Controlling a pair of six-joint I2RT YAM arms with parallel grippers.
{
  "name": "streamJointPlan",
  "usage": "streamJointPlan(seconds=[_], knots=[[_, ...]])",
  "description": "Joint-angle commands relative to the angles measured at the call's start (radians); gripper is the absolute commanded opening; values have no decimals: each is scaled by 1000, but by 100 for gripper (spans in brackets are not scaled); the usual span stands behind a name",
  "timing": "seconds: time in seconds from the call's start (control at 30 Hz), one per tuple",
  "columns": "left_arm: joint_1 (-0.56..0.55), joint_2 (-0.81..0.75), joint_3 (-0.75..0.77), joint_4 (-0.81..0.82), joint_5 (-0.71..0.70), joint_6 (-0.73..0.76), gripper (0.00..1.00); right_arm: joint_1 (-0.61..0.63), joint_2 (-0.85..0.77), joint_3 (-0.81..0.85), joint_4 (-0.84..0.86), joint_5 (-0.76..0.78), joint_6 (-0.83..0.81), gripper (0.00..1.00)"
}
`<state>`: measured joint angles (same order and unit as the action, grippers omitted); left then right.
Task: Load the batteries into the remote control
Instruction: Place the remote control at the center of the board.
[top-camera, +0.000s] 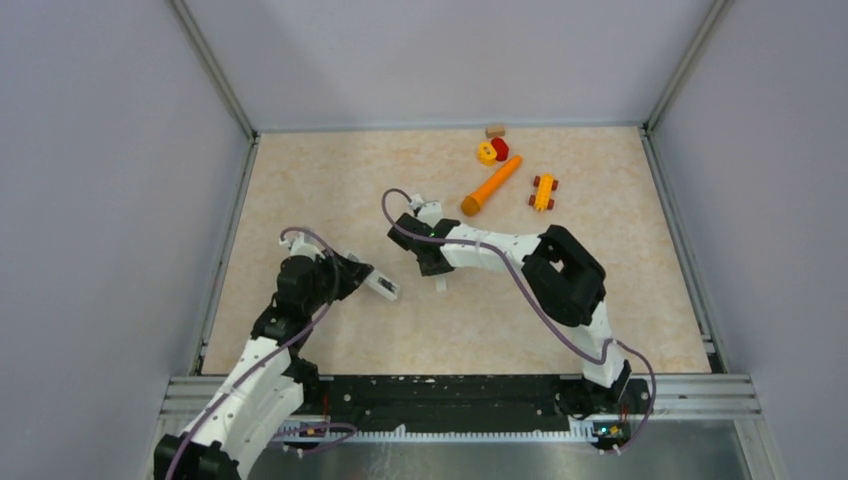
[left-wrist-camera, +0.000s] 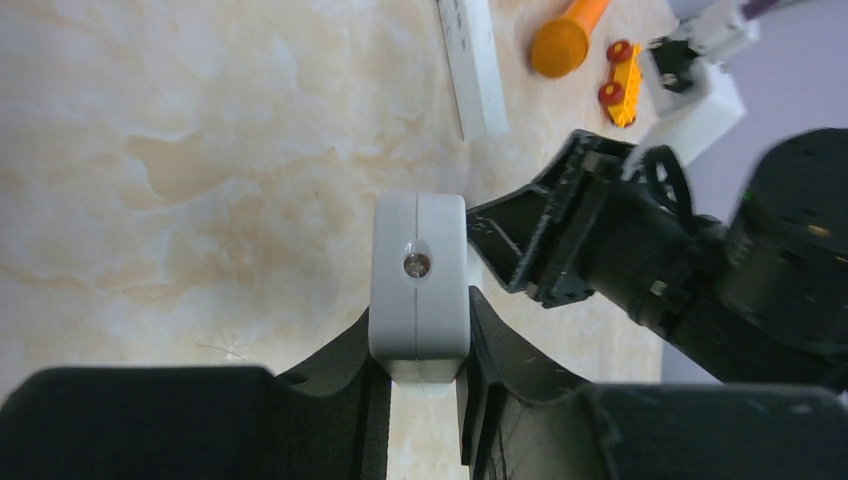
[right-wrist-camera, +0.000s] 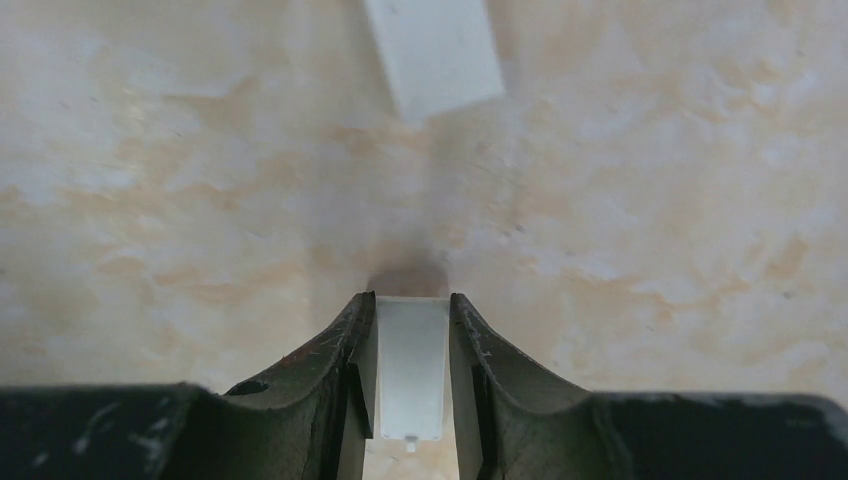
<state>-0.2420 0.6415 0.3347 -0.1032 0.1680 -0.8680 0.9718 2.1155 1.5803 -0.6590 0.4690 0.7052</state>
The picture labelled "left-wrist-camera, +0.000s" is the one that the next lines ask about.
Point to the yellow toy car red wheels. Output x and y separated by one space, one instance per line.
619 95

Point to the small white remote control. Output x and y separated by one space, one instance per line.
419 311

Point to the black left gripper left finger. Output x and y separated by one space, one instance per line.
325 418

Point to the orange toy microphone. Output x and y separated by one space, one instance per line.
561 45

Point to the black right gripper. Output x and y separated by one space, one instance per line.
647 252

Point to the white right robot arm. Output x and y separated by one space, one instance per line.
761 299

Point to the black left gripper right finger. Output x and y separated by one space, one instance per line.
521 415

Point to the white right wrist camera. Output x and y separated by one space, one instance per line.
695 96

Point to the white remote battery cover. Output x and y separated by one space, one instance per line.
469 39

